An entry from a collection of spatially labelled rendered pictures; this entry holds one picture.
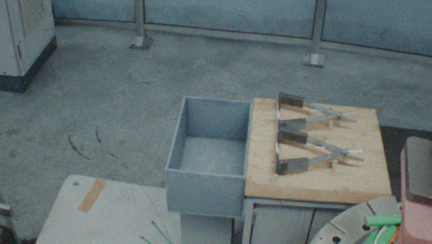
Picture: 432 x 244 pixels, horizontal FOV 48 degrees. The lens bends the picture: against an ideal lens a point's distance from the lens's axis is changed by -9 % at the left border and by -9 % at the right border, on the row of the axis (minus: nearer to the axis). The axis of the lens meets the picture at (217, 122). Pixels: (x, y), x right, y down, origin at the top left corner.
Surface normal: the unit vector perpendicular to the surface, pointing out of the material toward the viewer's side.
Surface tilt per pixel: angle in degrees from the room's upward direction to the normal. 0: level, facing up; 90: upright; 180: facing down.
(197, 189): 90
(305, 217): 90
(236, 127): 90
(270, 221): 90
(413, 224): 6
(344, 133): 0
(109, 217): 0
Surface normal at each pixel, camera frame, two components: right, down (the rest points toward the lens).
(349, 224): 0.03, -0.78
